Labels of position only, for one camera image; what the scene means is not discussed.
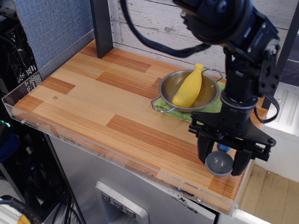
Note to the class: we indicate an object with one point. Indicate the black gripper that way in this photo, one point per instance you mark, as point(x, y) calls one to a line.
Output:
point(232, 127)

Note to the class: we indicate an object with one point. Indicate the blue and grey scoop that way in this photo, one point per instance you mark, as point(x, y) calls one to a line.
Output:
point(219, 162)

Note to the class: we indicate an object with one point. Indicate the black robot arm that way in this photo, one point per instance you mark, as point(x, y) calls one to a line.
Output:
point(251, 44)

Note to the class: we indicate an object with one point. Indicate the green folded cloth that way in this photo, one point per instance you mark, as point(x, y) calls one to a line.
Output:
point(160, 104)

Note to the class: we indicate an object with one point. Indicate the white appliance at right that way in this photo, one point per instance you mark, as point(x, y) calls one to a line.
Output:
point(284, 157)

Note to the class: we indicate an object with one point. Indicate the yellow toy banana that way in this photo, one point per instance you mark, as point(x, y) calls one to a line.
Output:
point(190, 88)

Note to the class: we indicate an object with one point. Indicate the silver toy fridge dispenser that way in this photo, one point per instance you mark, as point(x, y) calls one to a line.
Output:
point(118, 208)

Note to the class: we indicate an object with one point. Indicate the clear acrylic table guard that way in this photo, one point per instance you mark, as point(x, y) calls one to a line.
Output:
point(98, 115)

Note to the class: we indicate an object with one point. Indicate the steel bowl with handles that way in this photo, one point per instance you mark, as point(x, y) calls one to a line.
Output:
point(171, 83)

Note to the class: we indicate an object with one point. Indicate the right dark grey post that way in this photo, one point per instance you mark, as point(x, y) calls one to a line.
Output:
point(284, 14)

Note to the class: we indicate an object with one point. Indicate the dark grey post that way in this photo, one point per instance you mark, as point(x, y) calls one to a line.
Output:
point(284, 14)
point(102, 27)

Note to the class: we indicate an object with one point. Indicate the left dark grey post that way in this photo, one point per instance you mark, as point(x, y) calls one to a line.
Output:
point(102, 27)

